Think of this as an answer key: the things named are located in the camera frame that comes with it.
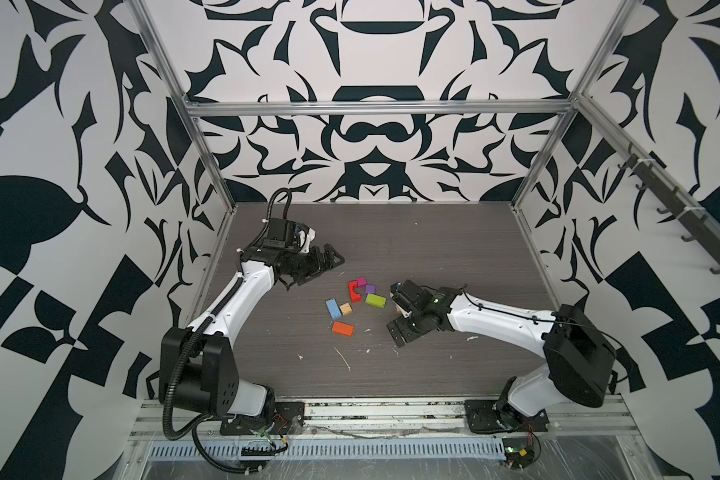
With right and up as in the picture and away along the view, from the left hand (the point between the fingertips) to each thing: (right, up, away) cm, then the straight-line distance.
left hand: (333, 261), depth 82 cm
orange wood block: (+2, -20, +6) cm, 21 cm away
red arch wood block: (+4, -10, +13) cm, 17 cm away
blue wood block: (-1, -15, +9) cm, 18 cm away
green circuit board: (+45, -44, -11) cm, 63 cm away
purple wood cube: (+10, -10, +14) cm, 20 cm away
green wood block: (+12, -13, +11) cm, 21 cm away
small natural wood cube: (+3, -15, +9) cm, 18 cm away
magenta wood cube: (+7, -8, +14) cm, 18 cm away
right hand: (+20, -19, +3) cm, 27 cm away
